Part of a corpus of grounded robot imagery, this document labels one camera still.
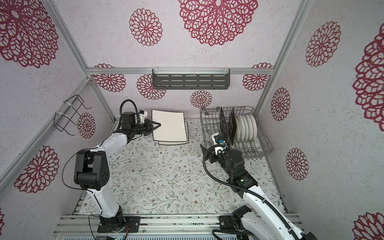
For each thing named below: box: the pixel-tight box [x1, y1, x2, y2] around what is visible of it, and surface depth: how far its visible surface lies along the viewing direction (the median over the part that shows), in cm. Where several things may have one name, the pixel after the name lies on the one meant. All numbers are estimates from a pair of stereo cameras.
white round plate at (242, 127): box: [237, 115, 246, 141], surface depth 99 cm
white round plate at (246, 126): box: [241, 115, 249, 141], surface depth 98 cm
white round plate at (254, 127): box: [249, 114, 257, 141], surface depth 98 cm
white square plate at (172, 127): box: [151, 109, 188, 142], surface depth 94 cm
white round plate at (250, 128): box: [244, 114, 253, 141], surface depth 98 cm
